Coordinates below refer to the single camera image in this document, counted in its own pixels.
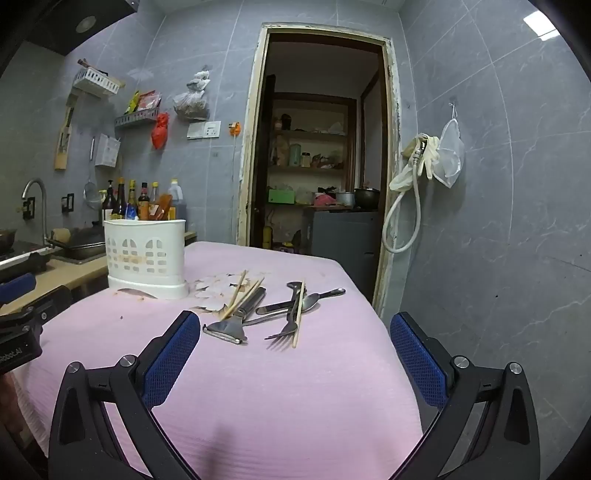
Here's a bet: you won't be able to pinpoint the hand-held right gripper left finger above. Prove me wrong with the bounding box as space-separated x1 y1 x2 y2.
48 311 201 480

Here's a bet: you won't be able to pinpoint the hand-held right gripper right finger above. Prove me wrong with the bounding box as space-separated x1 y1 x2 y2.
390 311 541 480

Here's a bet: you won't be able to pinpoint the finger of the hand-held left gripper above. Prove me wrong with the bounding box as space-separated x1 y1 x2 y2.
0 285 73 334
0 272 38 305

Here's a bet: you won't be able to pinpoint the wooden chopstick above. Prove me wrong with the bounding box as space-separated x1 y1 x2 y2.
230 280 260 309
220 270 248 320
223 277 266 320
293 279 306 349

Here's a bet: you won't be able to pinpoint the white plastic utensil holder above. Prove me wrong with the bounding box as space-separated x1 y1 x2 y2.
103 219 190 301

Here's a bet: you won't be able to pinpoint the metal spoon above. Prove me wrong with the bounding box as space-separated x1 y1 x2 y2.
295 287 347 313

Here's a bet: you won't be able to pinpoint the metal fork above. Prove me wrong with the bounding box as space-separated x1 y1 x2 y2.
264 281 302 353

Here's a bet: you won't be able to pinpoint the person's left hand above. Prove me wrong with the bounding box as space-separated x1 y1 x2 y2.
0 372 22 445

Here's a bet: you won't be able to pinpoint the gas stove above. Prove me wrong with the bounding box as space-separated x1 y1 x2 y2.
0 229 52 283

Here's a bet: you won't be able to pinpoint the black wok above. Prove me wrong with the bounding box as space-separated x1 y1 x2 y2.
45 226 107 260

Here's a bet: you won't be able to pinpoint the metal faucet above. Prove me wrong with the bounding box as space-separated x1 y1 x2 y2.
21 178 49 248

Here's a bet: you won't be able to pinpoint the dark pump bottle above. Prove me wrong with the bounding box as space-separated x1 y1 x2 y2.
101 179 118 223

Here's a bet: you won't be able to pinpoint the metal strainer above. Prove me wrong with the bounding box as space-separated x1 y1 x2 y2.
83 163 103 204

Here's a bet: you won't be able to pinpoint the dark sauce bottle yellow label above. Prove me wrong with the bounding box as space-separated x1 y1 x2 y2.
113 177 128 220

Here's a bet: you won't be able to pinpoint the grey cabinet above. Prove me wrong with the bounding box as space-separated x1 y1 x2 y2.
302 207 385 302

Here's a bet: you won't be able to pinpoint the cooking oil jug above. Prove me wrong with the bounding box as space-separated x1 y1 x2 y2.
167 178 187 220

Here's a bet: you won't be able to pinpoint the wooden cutting board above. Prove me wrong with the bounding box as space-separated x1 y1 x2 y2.
54 89 78 171

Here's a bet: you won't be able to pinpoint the dark metal pot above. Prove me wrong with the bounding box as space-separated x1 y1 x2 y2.
354 186 380 211

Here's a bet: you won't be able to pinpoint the red plastic bag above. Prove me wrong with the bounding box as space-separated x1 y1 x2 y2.
151 113 171 150

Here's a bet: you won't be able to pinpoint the cream rubber gloves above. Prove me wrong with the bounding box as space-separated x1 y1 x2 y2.
389 132 440 193

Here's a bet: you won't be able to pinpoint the white mesh bag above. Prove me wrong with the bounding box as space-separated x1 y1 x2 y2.
433 103 465 189

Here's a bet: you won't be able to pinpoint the seasoning packets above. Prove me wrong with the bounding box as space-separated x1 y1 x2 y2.
124 89 163 114

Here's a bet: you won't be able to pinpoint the clear plastic bag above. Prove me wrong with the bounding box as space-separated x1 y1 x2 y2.
173 65 212 122

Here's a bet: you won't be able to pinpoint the wooden shelf unit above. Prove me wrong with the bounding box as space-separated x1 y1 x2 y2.
267 92 357 209

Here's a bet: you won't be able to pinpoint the black range hood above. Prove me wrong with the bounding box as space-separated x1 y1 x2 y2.
0 0 140 58

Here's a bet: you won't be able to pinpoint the white shower hose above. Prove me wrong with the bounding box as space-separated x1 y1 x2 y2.
382 138 426 254

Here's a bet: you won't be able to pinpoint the white wall holder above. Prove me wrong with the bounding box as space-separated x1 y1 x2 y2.
94 133 122 167

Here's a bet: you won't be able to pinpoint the wooden door frame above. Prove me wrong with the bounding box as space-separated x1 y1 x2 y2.
237 23 401 320

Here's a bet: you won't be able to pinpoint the grey wall shelf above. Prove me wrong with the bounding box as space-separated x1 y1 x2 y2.
114 109 160 129

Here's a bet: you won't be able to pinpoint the white wall rack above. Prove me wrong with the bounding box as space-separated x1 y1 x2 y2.
72 66 124 97

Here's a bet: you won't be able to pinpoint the white wall switch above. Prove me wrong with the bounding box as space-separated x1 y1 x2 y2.
187 120 222 138

